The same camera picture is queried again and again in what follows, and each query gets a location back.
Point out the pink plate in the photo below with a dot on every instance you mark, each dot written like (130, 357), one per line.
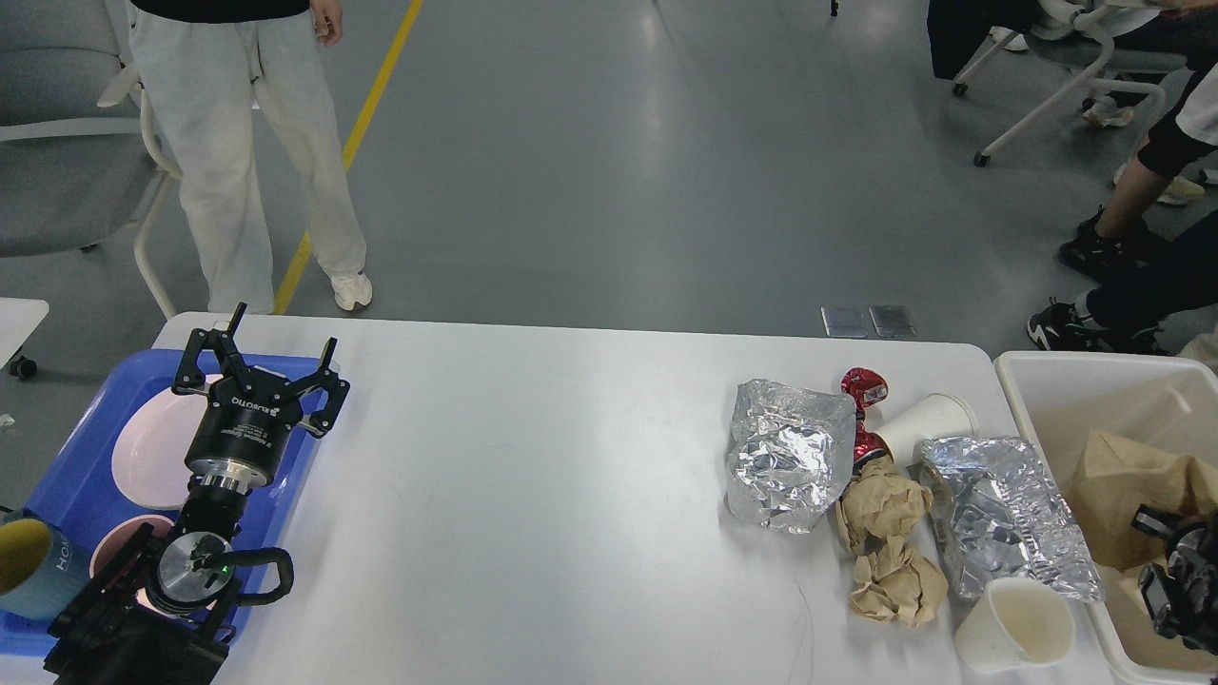
(148, 462)

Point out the white paper cup lying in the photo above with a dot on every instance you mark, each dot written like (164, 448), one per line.
(937, 416)

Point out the standing person grey trousers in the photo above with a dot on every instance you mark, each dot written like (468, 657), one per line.
(205, 66)

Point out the seated person black clothes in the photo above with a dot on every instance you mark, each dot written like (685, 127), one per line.
(1141, 278)

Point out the white paper cup front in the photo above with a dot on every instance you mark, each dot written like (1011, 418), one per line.
(1017, 622)

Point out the office chair with jacket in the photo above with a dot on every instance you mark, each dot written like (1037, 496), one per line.
(1065, 33)

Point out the crushed red can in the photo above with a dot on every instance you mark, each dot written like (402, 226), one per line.
(866, 388)

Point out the small foil piece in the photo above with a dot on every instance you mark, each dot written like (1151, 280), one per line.
(997, 512)

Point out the white plastic bin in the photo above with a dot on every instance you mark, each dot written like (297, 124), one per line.
(1058, 398)

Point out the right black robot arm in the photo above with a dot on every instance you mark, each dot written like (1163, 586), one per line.
(1190, 524)

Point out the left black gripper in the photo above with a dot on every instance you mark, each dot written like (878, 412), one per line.
(243, 433)

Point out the aluminium foil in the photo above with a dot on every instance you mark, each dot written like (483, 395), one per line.
(791, 457)

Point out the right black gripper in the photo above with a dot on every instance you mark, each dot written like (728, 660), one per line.
(1182, 602)

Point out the white rolling chair left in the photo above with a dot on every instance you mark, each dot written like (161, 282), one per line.
(80, 155)

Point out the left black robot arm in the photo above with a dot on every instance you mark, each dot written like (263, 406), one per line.
(104, 637)

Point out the pink mug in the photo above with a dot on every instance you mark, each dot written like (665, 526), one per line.
(114, 541)

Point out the crumpled brown paper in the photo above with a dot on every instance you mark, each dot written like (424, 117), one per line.
(894, 581)

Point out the teal mug yellow inside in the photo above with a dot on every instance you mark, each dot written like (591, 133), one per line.
(42, 570)

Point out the white side table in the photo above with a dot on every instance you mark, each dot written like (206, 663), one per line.
(19, 318)

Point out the brown paper bag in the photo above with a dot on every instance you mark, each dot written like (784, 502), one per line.
(1114, 477)

